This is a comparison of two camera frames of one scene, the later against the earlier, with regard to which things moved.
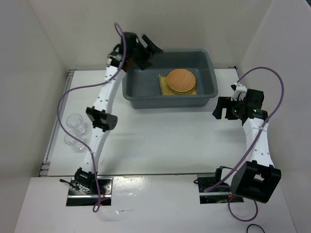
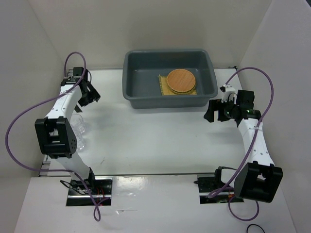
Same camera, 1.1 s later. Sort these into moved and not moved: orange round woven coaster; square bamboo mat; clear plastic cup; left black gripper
Moved: left black gripper
Not moved: clear plastic cup; square bamboo mat; orange round woven coaster
